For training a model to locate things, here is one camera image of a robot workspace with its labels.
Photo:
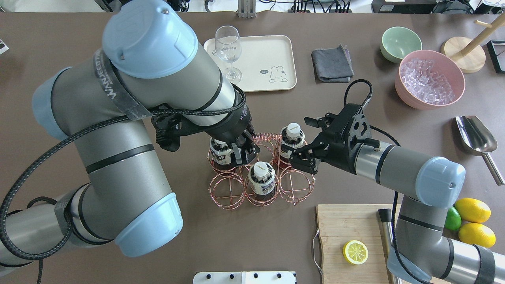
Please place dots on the pink bowl of ice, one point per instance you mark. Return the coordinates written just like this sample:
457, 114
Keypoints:
427, 80

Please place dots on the steel ice scoop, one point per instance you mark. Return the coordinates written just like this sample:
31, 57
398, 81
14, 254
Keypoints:
479, 141

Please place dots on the lower yellow lemon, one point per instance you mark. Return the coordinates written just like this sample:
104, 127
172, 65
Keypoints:
478, 234

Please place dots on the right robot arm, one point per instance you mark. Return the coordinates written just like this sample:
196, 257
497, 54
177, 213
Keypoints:
430, 186

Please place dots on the bamboo cutting board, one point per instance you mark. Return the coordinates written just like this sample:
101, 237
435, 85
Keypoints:
340, 223

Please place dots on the copper wire bottle basket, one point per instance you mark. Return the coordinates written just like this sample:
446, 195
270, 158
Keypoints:
229, 190

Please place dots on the upper yellow lemon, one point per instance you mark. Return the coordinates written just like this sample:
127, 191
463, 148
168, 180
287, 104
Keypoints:
473, 210

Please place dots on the wooden mug tree stand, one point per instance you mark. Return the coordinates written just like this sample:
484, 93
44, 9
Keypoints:
466, 52

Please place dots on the grey folded cloth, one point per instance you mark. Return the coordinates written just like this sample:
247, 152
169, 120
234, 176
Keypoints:
333, 65

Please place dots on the half lemon slice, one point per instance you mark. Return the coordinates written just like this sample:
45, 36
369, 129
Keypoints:
355, 252

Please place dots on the clear wine glass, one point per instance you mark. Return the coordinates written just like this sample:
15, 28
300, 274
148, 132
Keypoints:
228, 49

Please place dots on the yellow lemon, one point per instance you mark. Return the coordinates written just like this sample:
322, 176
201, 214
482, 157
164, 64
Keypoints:
473, 210
478, 234

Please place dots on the tea bottle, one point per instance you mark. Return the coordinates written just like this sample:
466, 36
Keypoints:
262, 181
292, 136
221, 155

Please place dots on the steel muddler black tip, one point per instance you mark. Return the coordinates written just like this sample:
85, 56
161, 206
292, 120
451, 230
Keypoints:
385, 215

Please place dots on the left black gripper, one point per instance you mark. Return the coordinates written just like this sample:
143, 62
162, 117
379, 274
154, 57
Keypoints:
230, 130

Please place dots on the cream rabbit tray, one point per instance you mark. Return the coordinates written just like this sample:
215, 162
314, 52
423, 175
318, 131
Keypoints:
266, 63

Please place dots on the aluminium frame post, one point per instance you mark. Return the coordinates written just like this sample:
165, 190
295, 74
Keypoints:
246, 9

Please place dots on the green lime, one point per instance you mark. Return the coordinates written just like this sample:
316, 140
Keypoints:
453, 220

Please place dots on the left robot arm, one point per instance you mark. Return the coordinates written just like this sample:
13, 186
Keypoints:
150, 65

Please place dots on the black glass holder tray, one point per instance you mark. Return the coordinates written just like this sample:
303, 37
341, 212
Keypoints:
496, 49

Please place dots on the green empty bowl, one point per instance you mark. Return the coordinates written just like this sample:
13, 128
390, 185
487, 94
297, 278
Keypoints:
397, 42

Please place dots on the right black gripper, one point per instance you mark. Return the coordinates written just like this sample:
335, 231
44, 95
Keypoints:
332, 154

